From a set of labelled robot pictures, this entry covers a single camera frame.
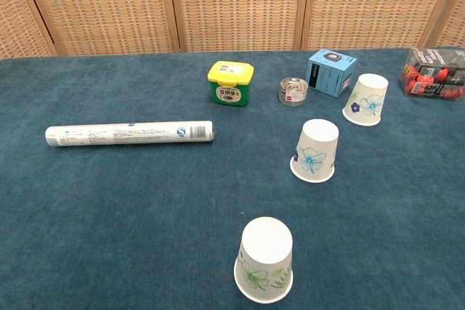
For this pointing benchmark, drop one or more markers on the white cup green flower print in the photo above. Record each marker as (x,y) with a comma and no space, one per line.
(265,248)

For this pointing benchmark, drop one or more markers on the white cup fern leaf print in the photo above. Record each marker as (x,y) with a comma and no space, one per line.
(367,92)

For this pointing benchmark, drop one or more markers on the white cup blue flower print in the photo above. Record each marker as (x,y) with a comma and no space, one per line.
(316,143)

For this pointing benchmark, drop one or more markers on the green tub yellow lid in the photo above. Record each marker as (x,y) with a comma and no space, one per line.
(230,88)

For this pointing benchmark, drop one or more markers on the clear round clip container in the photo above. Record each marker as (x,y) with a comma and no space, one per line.
(293,94)

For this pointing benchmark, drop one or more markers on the white plastic wrap roll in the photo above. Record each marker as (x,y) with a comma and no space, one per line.
(127,134)

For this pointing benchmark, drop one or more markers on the light blue cardboard box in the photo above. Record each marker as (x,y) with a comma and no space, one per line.
(327,77)

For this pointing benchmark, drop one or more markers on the woven bamboo folding screen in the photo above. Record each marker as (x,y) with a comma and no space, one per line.
(236,5)

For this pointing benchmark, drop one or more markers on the dark blue table cloth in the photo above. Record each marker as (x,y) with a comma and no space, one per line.
(109,215)

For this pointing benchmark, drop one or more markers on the clear box red black clips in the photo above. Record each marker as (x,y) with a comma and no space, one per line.
(428,77)

